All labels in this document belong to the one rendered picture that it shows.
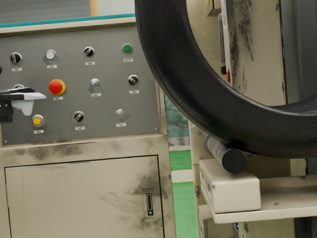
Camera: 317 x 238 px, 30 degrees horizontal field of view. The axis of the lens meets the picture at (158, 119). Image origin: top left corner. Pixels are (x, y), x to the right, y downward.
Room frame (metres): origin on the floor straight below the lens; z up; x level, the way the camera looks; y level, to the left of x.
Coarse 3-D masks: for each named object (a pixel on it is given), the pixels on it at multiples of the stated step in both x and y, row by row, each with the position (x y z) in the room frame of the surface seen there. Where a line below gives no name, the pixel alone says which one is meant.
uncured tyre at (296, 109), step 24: (144, 0) 1.07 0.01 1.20; (168, 0) 1.05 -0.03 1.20; (144, 24) 1.08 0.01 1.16; (168, 24) 1.05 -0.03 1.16; (144, 48) 1.10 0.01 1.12; (168, 48) 1.05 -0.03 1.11; (192, 48) 1.04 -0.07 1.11; (168, 72) 1.07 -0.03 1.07; (192, 72) 1.05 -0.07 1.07; (168, 96) 1.11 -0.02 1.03; (192, 96) 1.06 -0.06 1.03; (216, 96) 1.05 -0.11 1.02; (240, 96) 1.04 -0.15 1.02; (312, 96) 1.33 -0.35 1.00; (192, 120) 1.10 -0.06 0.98; (216, 120) 1.06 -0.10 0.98; (240, 120) 1.05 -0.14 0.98; (264, 120) 1.04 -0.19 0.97; (288, 120) 1.04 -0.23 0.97; (312, 120) 1.04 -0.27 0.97; (240, 144) 1.08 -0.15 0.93; (264, 144) 1.07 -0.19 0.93; (288, 144) 1.06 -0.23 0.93; (312, 144) 1.06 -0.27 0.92
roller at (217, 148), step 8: (208, 144) 1.39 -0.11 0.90; (216, 144) 1.25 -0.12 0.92; (224, 144) 1.19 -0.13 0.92; (216, 152) 1.20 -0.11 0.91; (224, 152) 1.10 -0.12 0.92; (232, 152) 1.08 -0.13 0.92; (240, 152) 1.09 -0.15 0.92; (224, 160) 1.08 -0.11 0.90; (232, 160) 1.08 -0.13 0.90; (240, 160) 1.08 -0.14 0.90; (224, 168) 1.09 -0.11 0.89; (232, 168) 1.08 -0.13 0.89; (240, 168) 1.08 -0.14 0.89
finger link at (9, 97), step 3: (6, 93) 1.55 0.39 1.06; (9, 93) 1.55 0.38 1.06; (0, 96) 1.53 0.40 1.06; (3, 96) 1.53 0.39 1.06; (6, 96) 1.53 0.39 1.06; (9, 96) 1.53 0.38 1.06; (12, 96) 1.53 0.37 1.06; (15, 96) 1.53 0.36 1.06; (18, 96) 1.53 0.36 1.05; (21, 96) 1.53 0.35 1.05; (3, 99) 1.53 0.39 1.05; (6, 99) 1.53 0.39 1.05; (9, 99) 1.53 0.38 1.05; (12, 99) 1.54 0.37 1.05; (15, 99) 1.54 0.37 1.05; (18, 99) 1.54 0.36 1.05; (21, 99) 1.53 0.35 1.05; (24, 99) 1.53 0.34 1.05
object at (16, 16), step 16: (0, 0) 1.84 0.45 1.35; (16, 0) 1.84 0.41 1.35; (32, 0) 1.84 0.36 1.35; (48, 0) 1.84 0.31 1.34; (64, 0) 1.84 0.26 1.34; (80, 0) 1.84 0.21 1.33; (96, 0) 1.84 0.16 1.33; (112, 0) 1.84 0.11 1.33; (128, 0) 1.84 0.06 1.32; (0, 16) 1.84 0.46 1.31; (16, 16) 1.84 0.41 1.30; (32, 16) 1.84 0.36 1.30; (48, 16) 1.84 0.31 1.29; (64, 16) 1.84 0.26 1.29; (80, 16) 1.84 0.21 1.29; (96, 16) 1.83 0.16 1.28; (112, 16) 1.83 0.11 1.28; (128, 16) 1.83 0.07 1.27
